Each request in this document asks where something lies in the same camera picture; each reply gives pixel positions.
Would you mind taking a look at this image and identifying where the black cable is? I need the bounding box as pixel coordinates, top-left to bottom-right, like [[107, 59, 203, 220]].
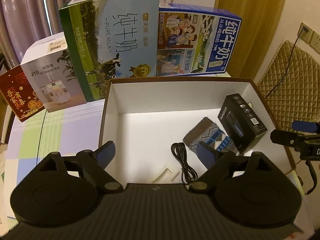
[[170, 142, 199, 186]]

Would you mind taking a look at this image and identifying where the grey blue knitted sock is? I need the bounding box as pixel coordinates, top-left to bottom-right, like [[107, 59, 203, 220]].
[[183, 117, 239, 155]]

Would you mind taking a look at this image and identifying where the black product box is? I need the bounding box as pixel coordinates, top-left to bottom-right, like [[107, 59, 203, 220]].
[[218, 93, 267, 155]]

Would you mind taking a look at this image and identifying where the checkered bed sheet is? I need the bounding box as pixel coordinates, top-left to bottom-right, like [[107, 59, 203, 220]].
[[4, 100, 104, 218]]

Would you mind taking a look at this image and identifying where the white plastic clip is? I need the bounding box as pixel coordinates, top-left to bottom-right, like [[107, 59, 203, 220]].
[[151, 162, 180, 184]]

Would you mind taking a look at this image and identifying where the brown cardboard box white inside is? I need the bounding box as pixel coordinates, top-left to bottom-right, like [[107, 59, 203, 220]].
[[98, 76, 298, 186]]

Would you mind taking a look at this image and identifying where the white humidifier box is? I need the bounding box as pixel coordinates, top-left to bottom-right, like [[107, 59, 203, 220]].
[[21, 32, 87, 112]]

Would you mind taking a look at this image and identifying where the red gift box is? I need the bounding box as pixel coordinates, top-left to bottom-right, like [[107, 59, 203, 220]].
[[1, 65, 44, 122]]

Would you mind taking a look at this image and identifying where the blue white milk carton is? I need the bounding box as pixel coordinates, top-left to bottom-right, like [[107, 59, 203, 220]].
[[156, 3, 242, 76]]

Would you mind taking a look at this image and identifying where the green blue pure milk carton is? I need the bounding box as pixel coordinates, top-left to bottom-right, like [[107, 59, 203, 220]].
[[59, 0, 159, 102]]

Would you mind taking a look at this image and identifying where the wall power socket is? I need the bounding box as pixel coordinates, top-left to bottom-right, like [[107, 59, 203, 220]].
[[297, 22, 320, 54]]

